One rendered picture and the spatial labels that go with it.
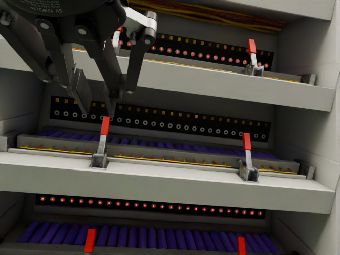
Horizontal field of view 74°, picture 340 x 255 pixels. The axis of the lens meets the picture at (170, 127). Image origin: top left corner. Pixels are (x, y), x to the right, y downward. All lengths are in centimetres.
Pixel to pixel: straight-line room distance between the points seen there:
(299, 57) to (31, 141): 62
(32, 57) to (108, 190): 23
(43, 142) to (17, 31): 28
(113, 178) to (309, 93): 39
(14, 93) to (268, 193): 50
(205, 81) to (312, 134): 27
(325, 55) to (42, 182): 59
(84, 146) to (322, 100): 46
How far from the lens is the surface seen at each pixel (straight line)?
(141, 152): 44
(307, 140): 58
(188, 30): 68
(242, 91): 44
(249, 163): 44
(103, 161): 38
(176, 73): 41
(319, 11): 60
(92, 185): 39
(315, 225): 57
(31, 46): 25
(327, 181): 53
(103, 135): 41
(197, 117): 56
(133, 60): 21
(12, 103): 52
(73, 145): 46
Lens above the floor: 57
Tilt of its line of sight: 7 degrees up
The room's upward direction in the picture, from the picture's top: 6 degrees clockwise
